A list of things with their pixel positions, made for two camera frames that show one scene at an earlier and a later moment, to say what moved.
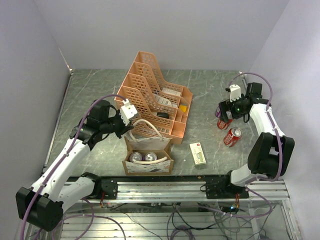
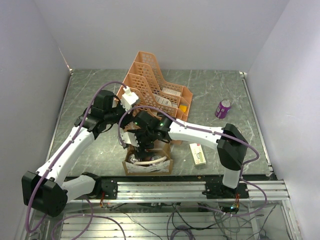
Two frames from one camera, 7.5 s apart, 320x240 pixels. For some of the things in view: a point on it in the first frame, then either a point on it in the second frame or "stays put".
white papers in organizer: x=165 y=100 stays put
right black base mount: x=224 y=190 stays put
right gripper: x=224 y=106 to x=141 y=148
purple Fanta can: x=136 y=156 stays put
